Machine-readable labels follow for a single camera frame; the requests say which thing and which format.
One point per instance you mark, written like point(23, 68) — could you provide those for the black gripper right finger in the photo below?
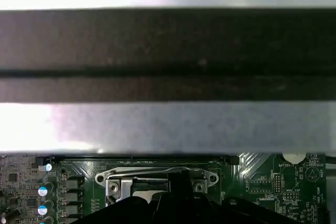
point(210, 213)

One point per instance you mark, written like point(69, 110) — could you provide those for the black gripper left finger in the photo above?
point(157, 213)

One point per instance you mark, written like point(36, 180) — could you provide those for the silver CPU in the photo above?
point(141, 195)

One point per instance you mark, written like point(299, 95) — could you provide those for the metal socket cover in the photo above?
point(124, 187)

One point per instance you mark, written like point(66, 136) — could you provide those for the black RAM slot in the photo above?
point(131, 159)

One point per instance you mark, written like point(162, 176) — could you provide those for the green motherboard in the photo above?
point(262, 171)

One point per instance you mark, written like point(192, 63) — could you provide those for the round coin battery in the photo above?
point(294, 158)

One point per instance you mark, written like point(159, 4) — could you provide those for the silver blue capacitor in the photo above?
point(42, 191)
point(42, 209)
point(49, 167)

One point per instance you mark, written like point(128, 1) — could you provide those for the black PC case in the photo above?
point(168, 40)

